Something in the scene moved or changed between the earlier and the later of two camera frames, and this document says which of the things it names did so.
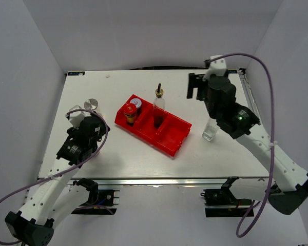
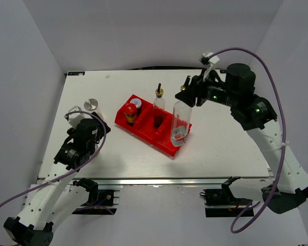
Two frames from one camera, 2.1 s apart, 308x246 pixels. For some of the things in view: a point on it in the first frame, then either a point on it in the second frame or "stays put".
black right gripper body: x=212 y=113 → x=205 y=89
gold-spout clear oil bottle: x=211 y=128 → x=181 y=121
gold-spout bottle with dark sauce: x=158 y=107 stays put
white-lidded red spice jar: x=137 y=102 stays put
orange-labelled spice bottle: x=130 y=110 stays put
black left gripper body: x=102 y=131 stays put
